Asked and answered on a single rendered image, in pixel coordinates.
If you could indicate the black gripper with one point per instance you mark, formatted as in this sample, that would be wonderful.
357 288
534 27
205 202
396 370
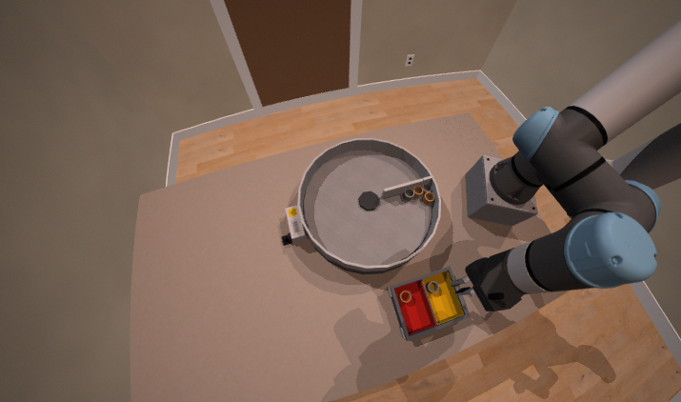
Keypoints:
508 280

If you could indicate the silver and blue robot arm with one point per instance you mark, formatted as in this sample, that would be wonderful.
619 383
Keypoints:
608 249

